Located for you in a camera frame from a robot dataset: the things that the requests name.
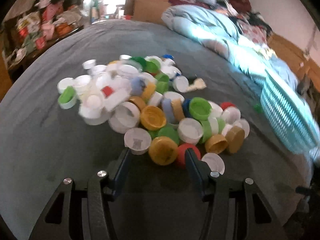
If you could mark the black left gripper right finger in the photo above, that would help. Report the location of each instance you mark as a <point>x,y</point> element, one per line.
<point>236,209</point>

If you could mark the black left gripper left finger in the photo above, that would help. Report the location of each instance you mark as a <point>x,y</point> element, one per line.
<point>84,214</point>

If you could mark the white cap with code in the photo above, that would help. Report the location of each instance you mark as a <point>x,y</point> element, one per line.
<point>137,140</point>

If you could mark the yellow bottle cap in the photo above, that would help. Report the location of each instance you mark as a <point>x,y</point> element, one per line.
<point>163,151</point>
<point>153,118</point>

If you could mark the red bottle cap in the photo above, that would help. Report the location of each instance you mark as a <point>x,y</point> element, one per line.
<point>180,160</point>

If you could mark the grey bed sheet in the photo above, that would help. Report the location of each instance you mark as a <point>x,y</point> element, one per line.
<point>41,144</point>

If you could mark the white wide cap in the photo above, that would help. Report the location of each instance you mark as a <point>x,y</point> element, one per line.
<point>126,116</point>

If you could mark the green bottle cap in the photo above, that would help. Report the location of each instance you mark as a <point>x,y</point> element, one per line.
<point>199,108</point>

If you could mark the teal plastic basket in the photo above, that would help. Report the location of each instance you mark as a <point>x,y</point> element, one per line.
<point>289,115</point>

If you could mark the yellow open bottle cap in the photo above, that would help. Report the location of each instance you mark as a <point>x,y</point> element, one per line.
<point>153,118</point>

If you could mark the light blue duvet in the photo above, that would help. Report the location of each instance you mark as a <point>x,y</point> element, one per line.
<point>218,33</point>

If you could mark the cluttered side table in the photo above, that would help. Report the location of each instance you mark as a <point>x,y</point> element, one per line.
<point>30,24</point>

